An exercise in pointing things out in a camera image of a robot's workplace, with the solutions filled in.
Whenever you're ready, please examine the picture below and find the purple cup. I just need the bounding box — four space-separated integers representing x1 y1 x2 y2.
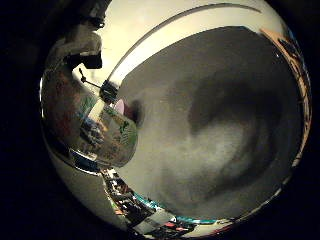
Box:
113 98 135 123

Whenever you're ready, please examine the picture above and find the black camera arm stand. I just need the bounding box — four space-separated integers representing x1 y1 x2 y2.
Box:
78 67 120 104

